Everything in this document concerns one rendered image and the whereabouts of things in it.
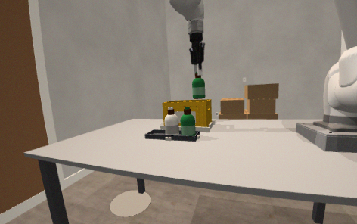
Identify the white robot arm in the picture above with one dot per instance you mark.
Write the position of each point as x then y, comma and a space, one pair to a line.
340, 86

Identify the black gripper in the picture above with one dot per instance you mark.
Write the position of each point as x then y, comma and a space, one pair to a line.
197, 52

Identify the cream-white bottle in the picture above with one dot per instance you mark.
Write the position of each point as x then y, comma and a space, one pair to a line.
171, 123

